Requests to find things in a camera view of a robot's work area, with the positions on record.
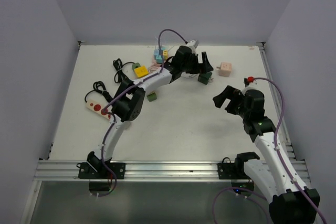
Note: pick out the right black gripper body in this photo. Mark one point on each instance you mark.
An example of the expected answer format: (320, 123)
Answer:
(235, 105)

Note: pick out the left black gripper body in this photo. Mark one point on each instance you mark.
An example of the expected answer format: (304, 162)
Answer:
(193, 66)

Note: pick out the dark green cube adapter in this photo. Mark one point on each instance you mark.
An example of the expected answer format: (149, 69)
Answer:
(205, 78)

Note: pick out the pink cube adapter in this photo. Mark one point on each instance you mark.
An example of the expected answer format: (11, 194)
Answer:
(224, 69)

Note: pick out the beige power strip red sockets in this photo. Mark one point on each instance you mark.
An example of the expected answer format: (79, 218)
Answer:
(97, 108)

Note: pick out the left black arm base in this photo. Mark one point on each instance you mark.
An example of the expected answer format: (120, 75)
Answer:
(102, 175)

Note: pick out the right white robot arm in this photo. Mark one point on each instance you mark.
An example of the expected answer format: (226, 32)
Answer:
(290, 200)

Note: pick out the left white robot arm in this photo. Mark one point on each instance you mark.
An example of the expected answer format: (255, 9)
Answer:
(128, 100)

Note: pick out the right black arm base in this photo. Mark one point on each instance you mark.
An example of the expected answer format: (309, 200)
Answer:
(235, 172)

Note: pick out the blue charger cube front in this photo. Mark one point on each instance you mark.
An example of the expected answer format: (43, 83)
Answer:
(159, 59)

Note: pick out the pink round charging base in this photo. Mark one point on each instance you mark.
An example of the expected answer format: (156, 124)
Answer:
(154, 63)

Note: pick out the green power strip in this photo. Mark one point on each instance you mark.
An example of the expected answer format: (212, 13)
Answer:
(151, 96)

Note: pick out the yellow cube adapter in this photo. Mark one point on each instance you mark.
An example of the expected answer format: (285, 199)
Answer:
(141, 72)

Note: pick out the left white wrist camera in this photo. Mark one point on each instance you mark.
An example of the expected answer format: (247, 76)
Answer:
(192, 43)

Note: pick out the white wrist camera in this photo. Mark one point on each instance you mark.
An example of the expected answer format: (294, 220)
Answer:
(192, 43)
(250, 84)

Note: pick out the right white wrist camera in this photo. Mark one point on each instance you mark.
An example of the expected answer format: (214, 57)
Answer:
(250, 84)

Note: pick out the aluminium frame rail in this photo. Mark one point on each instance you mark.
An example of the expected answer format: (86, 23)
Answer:
(134, 171)

